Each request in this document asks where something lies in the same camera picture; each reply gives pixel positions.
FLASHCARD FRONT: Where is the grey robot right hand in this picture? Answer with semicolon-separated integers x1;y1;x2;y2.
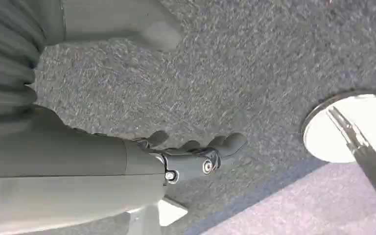
0;0;248;235

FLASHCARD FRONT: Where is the ribbed grey right arm sleeve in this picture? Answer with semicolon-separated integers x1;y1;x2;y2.
0;0;47;134

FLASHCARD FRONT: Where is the round chrome stand base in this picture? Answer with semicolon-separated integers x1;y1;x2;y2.
301;91;376;164

